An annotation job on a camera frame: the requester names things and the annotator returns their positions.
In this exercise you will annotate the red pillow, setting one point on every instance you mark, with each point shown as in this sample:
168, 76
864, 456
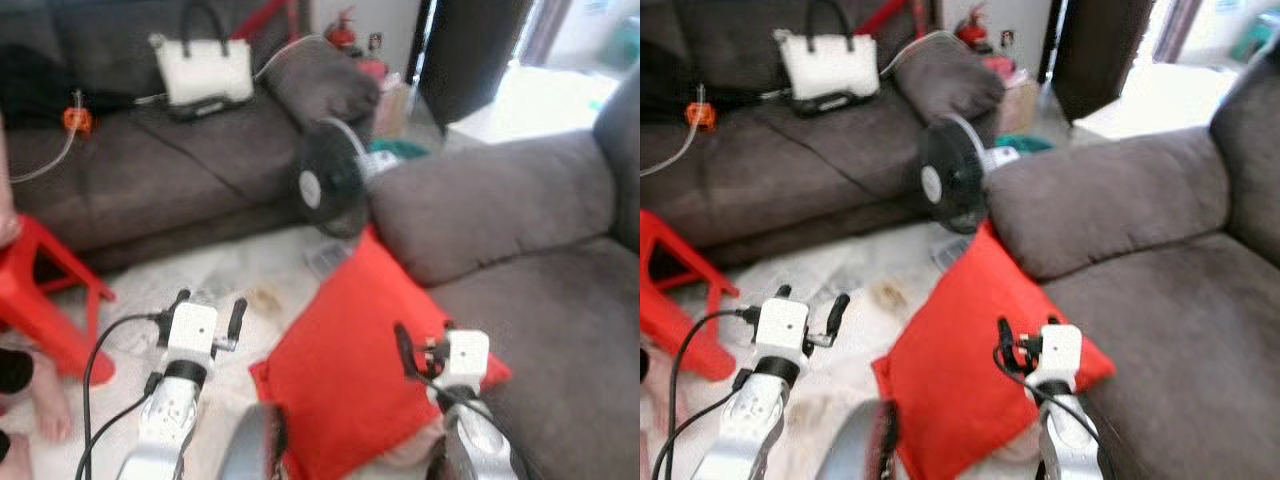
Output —
350, 370
960, 380

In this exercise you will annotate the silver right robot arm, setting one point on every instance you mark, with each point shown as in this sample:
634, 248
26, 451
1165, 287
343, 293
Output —
1068, 435
480, 440

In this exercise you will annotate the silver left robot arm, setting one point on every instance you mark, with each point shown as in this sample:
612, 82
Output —
755, 420
170, 420

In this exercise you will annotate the dark brown two-seat sofa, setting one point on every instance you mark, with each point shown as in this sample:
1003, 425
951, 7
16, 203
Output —
1170, 350
540, 330

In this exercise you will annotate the dark brown long sofa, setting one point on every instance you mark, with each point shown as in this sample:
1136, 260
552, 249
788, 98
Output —
150, 170
800, 170

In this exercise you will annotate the red plastic stool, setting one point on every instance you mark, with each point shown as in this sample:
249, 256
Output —
675, 300
45, 300

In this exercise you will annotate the bare person leg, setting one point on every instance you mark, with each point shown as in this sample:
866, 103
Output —
650, 420
52, 405

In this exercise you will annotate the black electric fan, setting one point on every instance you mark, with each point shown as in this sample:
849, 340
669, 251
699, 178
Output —
950, 180
325, 180

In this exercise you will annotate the teal object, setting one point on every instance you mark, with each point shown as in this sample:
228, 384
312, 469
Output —
405, 149
1028, 143

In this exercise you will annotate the small orange object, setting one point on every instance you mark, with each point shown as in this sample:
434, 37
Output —
701, 114
77, 120

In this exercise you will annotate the cardboard box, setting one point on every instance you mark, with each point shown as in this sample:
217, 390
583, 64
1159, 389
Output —
394, 110
1020, 105

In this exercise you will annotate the red cloth item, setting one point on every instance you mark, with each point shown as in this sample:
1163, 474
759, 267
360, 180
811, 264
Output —
374, 69
1000, 67

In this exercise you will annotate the red bar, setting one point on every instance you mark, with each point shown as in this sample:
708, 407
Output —
268, 18
890, 17

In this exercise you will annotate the red fire extinguisher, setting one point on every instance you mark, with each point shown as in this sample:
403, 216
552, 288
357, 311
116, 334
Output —
342, 32
972, 30

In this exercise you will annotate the bright glass door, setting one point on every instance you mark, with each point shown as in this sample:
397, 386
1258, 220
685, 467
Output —
1200, 30
570, 40

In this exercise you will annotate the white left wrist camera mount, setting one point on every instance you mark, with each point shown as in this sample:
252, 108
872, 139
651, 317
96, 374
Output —
193, 330
782, 327

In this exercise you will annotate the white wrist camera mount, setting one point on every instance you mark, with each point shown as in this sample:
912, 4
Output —
1061, 352
782, 327
193, 330
468, 358

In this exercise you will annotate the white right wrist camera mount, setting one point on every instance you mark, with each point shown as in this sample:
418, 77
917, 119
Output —
1061, 352
468, 358

